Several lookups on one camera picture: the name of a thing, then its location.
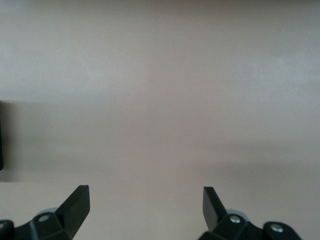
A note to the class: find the black glossy box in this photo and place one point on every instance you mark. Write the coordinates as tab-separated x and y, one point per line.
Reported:
1	140

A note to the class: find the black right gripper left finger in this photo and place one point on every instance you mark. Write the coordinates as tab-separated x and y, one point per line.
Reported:
70	212

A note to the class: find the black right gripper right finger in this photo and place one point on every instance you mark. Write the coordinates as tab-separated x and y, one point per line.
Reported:
212	212

